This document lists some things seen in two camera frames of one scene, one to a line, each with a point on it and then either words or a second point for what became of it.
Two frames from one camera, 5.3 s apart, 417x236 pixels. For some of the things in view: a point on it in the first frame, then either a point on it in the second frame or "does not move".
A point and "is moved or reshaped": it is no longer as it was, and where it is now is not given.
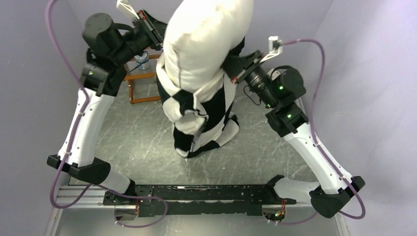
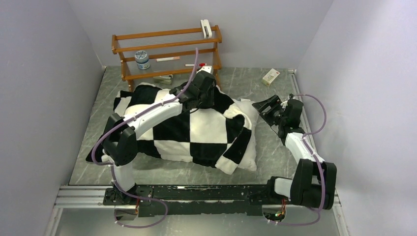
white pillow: (200, 36) → (249, 162)
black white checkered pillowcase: (201, 112) is moved or reshaped
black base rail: (157, 200) does not move
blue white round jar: (142, 61) does not move
